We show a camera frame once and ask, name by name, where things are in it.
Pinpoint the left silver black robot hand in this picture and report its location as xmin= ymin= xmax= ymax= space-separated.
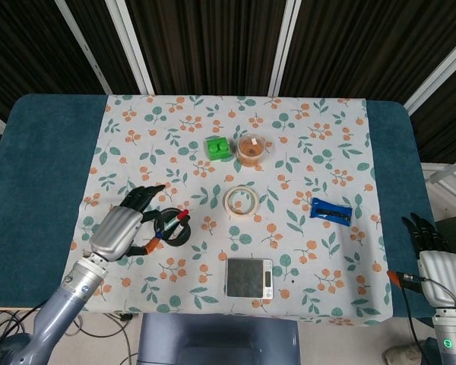
xmin=87 ymin=184 xmax=166 ymax=263

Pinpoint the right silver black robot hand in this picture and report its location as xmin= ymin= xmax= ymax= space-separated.
xmin=386 ymin=211 xmax=456 ymax=309

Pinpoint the blue capped white marker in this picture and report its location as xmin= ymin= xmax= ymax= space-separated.
xmin=154 ymin=218 xmax=179 ymax=240

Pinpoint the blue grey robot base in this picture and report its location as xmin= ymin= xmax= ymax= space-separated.
xmin=136 ymin=312 xmax=301 ymax=365

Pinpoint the black capped white marker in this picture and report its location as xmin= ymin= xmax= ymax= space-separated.
xmin=174 ymin=214 xmax=192 ymax=236

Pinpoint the black mesh pen holder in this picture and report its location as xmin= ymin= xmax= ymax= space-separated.
xmin=154 ymin=208 xmax=192 ymax=247

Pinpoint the red capped white marker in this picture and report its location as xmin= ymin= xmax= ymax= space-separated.
xmin=166 ymin=209 xmax=190 ymax=231

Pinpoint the beige shoe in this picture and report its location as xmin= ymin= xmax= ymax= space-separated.
xmin=382 ymin=340 xmax=426 ymax=365

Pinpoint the teal table cover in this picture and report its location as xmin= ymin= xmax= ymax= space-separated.
xmin=0 ymin=94 xmax=436 ymax=319

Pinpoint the floral fruit print tablecloth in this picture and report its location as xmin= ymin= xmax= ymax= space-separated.
xmin=55 ymin=94 xmax=394 ymax=327

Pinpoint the beige masking tape roll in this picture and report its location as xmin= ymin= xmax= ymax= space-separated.
xmin=223 ymin=186 xmax=260 ymax=220

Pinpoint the blue foil pouch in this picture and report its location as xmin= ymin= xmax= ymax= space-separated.
xmin=309 ymin=197 xmax=353 ymax=227

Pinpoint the green toy building brick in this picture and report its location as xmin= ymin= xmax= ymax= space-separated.
xmin=206 ymin=135 xmax=230 ymax=160

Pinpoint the silver digital pocket scale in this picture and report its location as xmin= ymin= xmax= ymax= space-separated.
xmin=225 ymin=258 xmax=274 ymax=300

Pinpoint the clear jar of rubber bands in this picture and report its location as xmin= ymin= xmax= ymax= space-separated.
xmin=233 ymin=132 xmax=269 ymax=167

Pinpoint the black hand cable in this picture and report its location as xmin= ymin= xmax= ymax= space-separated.
xmin=397 ymin=271 xmax=456 ymax=365

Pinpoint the white aluminium rail frame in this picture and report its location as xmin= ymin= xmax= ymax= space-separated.
xmin=421 ymin=157 xmax=456 ymax=198

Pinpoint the grey floor cable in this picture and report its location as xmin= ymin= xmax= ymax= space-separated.
xmin=66 ymin=313 xmax=138 ymax=365

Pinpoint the black floor cable bundle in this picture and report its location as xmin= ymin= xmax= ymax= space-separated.
xmin=0 ymin=300 xmax=46 ymax=343

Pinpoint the double white frame post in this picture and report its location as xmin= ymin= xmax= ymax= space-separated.
xmin=105 ymin=0 xmax=156 ymax=95

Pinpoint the thin white frame post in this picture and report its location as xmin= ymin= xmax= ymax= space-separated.
xmin=54 ymin=0 xmax=113 ymax=95

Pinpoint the slanted white frame post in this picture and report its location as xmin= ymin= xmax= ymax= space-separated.
xmin=404 ymin=30 xmax=456 ymax=115

